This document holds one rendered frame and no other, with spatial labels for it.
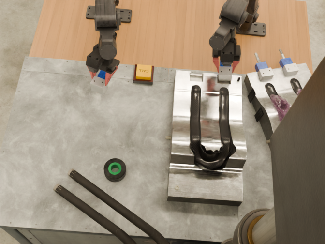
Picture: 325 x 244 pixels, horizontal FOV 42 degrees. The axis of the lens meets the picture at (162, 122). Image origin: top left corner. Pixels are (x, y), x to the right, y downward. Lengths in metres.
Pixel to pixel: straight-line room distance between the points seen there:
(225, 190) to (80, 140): 0.57
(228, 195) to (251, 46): 0.71
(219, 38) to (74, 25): 0.74
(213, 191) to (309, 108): 1.11
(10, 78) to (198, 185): 1.65
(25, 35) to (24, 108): 1.31
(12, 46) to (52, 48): 1.10
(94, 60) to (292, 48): 0.93
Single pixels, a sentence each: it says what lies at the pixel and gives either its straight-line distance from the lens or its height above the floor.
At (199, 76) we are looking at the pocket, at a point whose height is 0.87.
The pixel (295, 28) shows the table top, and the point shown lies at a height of 0.80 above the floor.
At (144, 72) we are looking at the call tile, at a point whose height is 0.84.
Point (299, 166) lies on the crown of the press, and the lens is 0.42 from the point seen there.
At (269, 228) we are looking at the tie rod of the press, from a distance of 0.66.
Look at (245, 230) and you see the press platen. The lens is 0.76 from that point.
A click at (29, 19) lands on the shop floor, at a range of 3.06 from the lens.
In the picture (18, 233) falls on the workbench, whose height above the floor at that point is 0.59.
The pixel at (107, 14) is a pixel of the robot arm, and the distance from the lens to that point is 1.43.
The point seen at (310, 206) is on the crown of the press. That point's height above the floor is 1.91.
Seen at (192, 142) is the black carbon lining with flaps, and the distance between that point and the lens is 1.49.
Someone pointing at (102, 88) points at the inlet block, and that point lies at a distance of 1.54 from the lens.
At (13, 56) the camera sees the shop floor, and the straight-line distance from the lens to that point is 2.89.
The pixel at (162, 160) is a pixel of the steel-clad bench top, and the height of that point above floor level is 0.80.
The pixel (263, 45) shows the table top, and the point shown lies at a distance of 1.92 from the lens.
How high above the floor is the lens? 2.26
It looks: 63 degrees down
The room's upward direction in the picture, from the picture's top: 6 degrees clockwise
